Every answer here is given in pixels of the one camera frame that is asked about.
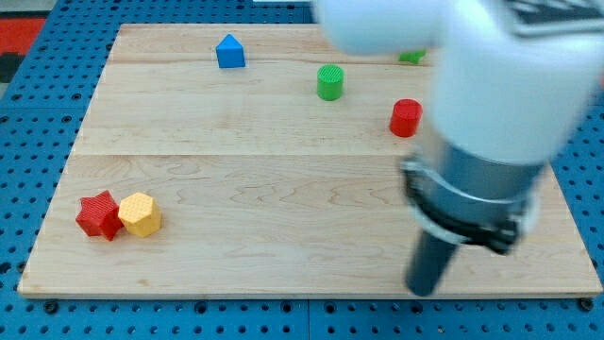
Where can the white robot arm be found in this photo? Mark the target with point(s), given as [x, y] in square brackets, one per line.
[511, 82]

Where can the wooden board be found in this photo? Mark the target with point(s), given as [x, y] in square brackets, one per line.
[265, 189]

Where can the green cylinder block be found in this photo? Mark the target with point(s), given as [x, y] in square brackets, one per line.
[330, 82]

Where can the red cylinder block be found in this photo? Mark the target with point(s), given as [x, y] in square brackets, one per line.
[405, 118]

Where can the blue house-shaped block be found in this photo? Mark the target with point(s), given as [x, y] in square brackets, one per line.
[230, 53]

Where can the green star block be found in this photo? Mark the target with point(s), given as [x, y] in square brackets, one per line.
[413, 57]

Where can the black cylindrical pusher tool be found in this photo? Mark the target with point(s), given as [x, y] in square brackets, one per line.
[428, 263]

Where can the yellow hexagon block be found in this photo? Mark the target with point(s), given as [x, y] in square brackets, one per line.
[140, 214]

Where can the red star block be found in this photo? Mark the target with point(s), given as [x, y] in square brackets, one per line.
[98, 216]

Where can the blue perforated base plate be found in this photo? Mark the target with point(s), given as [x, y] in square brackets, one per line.
[41, 112]

